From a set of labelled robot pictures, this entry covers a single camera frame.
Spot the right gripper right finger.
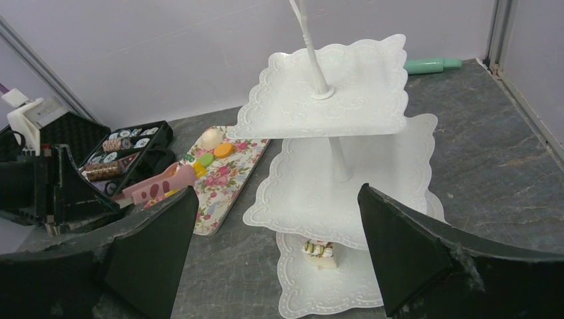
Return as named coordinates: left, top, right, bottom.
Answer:
left=357, top=184, right=563, bottom=318

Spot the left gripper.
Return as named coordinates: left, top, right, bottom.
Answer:
left=26, top=144, right=121, bottom=236

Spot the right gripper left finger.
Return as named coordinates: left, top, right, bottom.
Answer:
left=1, top=187, right=199, bottom=318

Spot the white decorated cake slice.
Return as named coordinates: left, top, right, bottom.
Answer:
left=302, top=239, right=338, bottom=269

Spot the yellow cube cake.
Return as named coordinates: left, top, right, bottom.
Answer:
left=192, top=161, right=207, bottom=179

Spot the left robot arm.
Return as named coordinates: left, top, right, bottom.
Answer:
left=1, top=136, right=121, bottom=236

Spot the black poker chip case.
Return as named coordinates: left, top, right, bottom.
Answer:
left=40, top=112, right=176, bottom=197

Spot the floral serving tray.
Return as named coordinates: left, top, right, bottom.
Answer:
left=143, top=126, right=271, bottom=237

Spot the green macaron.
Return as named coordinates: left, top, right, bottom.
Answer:
left=197, top=152, right=215, bottom=168

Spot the orange macaron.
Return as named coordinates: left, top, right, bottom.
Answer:
left=213, top=142, right=235, bottom=159

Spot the cream dome cake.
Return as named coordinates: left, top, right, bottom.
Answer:
left=200, top=128, right=224, bottom=150

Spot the white three-tier cake stand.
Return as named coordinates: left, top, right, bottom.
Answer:
left=227, top=1, right=443, bottom=318

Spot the mint green rolling pin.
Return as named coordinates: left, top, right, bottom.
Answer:
left=404, top=58, right=462, bottom=75

